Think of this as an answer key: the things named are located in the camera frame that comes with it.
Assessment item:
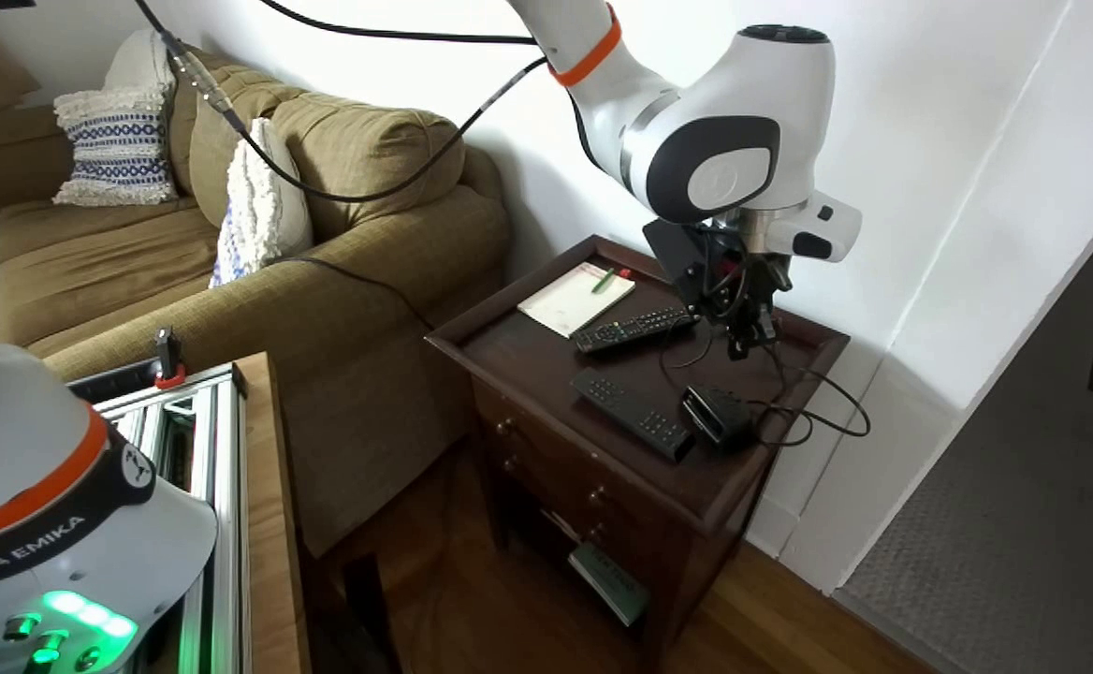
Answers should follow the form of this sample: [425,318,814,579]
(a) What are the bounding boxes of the thin black appliance cable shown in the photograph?
[654,331,875,448]

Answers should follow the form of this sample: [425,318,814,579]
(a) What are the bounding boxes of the grey mesh grille panel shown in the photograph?
[836,184,1093,674]

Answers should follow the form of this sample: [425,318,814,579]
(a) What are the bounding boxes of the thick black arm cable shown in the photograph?
[133,0,558,204]

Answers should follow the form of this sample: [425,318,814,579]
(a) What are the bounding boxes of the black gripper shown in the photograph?
[692,229,792,361]

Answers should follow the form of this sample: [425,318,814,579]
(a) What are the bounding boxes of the white paper notepad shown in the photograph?
[517,257,642,341]

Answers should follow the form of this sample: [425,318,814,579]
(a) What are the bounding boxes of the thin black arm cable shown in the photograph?
[261,0,539,47]

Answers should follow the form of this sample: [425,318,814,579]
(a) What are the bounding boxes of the dark wooden side table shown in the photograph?
[425,230,854,665]

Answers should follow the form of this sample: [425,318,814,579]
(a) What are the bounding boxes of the aluminium profile robot stand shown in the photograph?
[64,350,251,674]

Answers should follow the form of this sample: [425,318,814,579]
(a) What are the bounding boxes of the slim black remote coloured buttons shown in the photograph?
[571,303,699,361]

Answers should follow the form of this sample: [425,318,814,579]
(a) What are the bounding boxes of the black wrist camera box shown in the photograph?
[642,215,707,288]

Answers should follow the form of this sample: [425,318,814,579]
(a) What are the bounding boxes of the wide grey remote control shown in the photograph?
[574,365,699,464]

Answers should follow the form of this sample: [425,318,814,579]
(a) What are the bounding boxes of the wooden board on stand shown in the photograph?
[236,350,316,674]

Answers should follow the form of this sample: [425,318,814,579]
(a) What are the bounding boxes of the plain white pillow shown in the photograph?
[100,26,176,97]

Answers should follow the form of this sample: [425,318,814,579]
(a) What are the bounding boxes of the white patterned pillow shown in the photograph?
[205,116,316,290]

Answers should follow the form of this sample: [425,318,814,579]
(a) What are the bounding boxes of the green book on table shelf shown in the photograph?
[564,540,653,630]

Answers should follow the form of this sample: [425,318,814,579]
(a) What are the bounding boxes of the olive green couch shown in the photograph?
[0,14,515,557]

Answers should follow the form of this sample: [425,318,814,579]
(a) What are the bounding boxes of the white blue striped pillow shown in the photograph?
[49,82,183,209]

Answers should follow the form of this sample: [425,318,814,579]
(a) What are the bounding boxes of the red black clamp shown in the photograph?
[150,324,186,393]

